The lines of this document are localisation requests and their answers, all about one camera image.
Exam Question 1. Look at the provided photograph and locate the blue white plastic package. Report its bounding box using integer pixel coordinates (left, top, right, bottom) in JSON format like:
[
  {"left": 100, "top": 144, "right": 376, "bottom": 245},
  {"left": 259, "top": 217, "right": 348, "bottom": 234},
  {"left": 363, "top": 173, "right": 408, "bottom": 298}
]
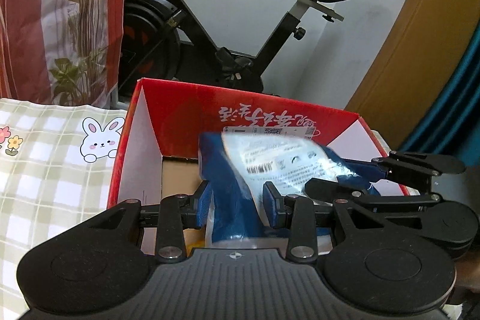
[{"left": 199, "top": 132, "right": 377, "bottom": 250}]

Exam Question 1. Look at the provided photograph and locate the red strawberry cardboard box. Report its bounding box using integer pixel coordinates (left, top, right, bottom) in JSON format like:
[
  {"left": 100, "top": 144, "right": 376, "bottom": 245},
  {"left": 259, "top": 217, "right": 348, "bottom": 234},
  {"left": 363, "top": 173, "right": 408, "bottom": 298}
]
[{"left": 108, "top": 79, "right": 407, "bottom": 246}]

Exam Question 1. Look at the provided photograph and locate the teal curtain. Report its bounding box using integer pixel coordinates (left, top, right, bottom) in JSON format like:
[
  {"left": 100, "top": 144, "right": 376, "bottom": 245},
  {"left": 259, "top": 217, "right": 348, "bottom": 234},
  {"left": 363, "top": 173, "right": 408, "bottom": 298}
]
[{"left": 399, "top": 34, "right": 479, "bottom": 166}]

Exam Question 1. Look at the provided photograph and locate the green checked bunny tablecloth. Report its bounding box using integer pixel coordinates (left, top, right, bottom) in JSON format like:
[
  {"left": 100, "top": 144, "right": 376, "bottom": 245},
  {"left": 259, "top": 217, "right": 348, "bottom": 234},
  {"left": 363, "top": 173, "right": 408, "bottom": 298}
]
[{"left": 1, "top": 98, "right": 126, "bottom": 319}]

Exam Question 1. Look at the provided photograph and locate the black exercise bike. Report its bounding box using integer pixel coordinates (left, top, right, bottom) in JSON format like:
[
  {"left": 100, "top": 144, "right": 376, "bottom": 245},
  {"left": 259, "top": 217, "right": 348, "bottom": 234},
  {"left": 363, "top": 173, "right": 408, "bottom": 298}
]
[{"left": 118, "top": 0, "right": 348, "bottom": 97}]

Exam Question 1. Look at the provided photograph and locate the wooden door panel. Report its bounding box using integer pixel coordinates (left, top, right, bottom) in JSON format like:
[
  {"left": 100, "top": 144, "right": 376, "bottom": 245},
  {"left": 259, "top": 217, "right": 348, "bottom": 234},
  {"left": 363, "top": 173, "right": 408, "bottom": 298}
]
[{"left": 346, "top": 0, "right": 479, "bottom": 148}]

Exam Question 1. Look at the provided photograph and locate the red printed backdrop cloth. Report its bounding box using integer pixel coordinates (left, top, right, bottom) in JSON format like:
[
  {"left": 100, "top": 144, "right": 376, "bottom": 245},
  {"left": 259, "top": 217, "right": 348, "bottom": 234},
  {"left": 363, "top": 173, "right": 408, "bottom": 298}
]
[{"left": 1, "top": 0, "right": 124, "bottom": 107}]

